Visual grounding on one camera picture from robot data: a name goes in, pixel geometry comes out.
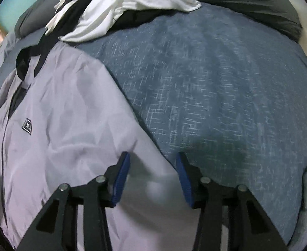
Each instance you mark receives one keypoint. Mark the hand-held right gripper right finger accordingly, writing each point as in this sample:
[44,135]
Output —
[183,180]

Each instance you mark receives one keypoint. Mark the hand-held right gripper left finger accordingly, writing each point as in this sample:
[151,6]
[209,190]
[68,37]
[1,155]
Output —
[122,177]

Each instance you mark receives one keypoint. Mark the light grey jacket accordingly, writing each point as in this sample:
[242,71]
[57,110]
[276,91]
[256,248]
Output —
[64,123]

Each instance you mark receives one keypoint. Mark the blue woven bedspread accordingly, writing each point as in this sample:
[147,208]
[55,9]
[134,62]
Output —
[208,83]

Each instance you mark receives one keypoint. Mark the dark grey pillow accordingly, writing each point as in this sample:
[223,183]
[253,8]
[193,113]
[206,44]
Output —
[247,2]
[33,13]

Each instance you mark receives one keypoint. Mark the black garment with beige trim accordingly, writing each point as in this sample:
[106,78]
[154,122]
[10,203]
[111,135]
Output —
[75,7]

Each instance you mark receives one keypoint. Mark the white cream-collared shirt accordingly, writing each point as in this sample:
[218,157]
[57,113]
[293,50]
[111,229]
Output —
[64,7]

